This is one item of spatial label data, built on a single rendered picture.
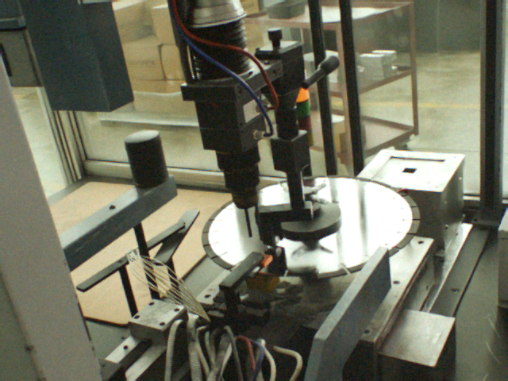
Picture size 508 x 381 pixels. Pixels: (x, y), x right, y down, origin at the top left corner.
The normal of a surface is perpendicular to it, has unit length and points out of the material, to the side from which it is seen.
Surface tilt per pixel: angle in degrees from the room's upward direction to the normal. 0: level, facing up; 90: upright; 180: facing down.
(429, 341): 0
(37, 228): 90
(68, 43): 90
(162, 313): 0
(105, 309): 0
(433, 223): 90
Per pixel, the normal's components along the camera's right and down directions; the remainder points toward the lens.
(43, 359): 0.85, 0.09
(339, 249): -0.15, -0.90
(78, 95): -0.50, 0.42
